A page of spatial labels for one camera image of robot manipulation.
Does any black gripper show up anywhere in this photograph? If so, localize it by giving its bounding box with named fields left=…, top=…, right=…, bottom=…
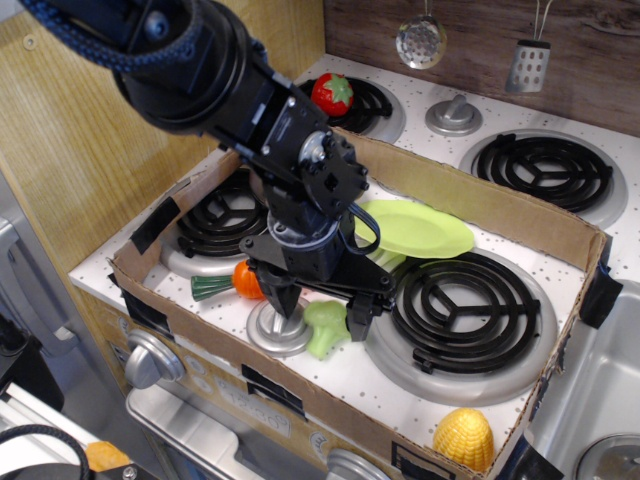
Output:
left=240, top=211, right=395, bottom=342

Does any light green toy broccoli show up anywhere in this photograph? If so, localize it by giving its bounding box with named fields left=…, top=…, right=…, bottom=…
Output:
left=303, top=300, right=351, bottom=360

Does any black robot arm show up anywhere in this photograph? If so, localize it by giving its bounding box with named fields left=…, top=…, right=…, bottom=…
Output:
left=24, top=1, right=395, bottom=341

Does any silver front stove knob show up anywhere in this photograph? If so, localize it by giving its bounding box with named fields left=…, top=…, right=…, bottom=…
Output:
left=246, top=299, right=313, bottom=358

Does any silver stove knob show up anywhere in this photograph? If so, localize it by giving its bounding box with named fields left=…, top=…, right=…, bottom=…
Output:
left=425, top=94, right=483, bottom=137
left=246, top=299, right=313, bottom=358

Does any orange toy carrot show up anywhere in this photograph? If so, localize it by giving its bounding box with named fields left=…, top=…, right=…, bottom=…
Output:
left=190, top=260, right=265, bottom=301

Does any light green plastic plate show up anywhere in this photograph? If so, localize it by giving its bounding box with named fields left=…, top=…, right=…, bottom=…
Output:
left=354, top=200, right=475, bottom=259

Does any front left black burner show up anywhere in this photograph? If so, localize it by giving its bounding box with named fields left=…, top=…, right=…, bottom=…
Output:
left=161, top=168, right=268, bottom=279

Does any black burner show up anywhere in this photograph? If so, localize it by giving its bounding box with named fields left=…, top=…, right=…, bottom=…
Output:
left=460, top=129, right=628, bottom=229
left=298, top=76, right=406, bottom=144
left=161, top=168, right=268, bottom=279
left=366, top=250, right=559, bottom=407

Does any front right black burner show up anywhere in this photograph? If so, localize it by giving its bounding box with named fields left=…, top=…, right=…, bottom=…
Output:
left=366, top=250, right=559, bottom=407

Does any silver lower front knob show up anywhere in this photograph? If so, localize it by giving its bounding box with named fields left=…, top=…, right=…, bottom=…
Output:
left=326, top=449, right=387, bottom=480

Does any silver oven dial knob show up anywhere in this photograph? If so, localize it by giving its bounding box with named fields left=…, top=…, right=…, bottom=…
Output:
left=125, top=329, right=186, bottom=389

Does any brown cardboard fence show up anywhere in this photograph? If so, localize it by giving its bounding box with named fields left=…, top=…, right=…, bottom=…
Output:
left=111, top=131, right=609, bottom=479

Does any back left black burner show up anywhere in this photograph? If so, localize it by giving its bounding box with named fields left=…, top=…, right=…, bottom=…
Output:
left=298, top=76, right=406, bottom=144

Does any yellow toy corn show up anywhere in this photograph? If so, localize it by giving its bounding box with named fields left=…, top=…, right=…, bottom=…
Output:
left=432, top=408, right=495, bottom=472

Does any red toy strawberry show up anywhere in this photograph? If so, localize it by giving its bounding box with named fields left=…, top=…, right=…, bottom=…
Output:
left=311, top=72, right=354, bottom=117

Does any silver back stove knob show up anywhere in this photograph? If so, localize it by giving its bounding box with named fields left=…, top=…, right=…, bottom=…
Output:
left=425, top=94, right=483, bottom=137

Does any back right black burner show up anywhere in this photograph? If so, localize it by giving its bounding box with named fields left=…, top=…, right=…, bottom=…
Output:
left=460, top=129, right=628, bottom=229

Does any orange object bottom left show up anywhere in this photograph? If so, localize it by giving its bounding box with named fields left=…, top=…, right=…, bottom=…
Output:
left=84, top=441, right=131, bottom=472

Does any hanging metal strainer spoon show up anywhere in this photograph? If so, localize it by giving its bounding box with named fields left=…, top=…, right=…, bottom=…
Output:
left=395, top=0, right=448, bottom=70

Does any steel sink basin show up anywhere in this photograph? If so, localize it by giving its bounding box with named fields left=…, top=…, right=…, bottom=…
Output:
left=523, top=281, right=639, bottom=479

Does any hanging metal grater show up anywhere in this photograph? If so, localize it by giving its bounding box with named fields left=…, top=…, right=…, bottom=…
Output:
left=505, top=0, right=553, bottom=94

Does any silver oven door handle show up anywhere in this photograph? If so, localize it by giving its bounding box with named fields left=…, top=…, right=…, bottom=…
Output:
left=126, top=386, right=268, bottom=479

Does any black cable loop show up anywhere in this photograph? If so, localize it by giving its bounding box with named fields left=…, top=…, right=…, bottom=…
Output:
left=0, top=423, right=91, bottom=480

